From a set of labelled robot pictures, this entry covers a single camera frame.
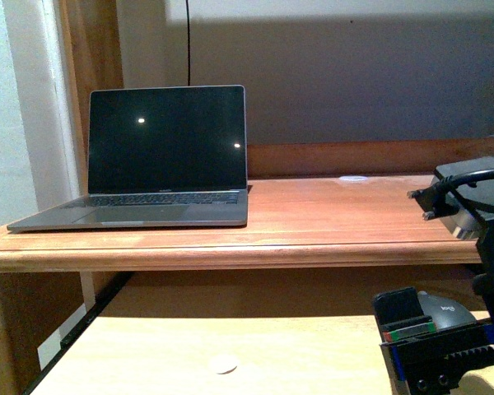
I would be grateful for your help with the grey laptop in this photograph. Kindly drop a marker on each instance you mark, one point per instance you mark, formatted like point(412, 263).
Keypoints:
point(160, 157)

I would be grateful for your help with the wooden desk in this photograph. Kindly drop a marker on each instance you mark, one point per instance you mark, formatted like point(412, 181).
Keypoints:
point(310, 205)

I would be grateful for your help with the white round sticker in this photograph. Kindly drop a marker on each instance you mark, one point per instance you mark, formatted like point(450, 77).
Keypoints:
point(223, 363)

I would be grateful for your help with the black box on desk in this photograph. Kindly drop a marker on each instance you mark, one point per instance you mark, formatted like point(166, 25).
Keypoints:
point(474, 201)

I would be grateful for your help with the black computer mouse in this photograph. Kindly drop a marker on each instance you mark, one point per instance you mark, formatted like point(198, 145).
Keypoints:
point(445, 312)

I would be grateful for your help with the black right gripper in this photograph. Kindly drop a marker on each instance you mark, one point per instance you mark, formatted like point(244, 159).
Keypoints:
point(419, 358)

